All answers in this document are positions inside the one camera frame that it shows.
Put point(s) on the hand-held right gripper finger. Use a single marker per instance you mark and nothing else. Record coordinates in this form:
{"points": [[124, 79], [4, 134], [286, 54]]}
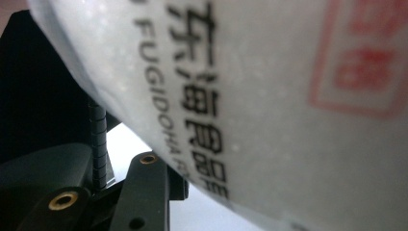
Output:
{"points": [[48, 96]]}

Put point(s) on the red and white pouch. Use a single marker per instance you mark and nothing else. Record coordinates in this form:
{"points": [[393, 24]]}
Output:
{"points": [[272, 112]]}

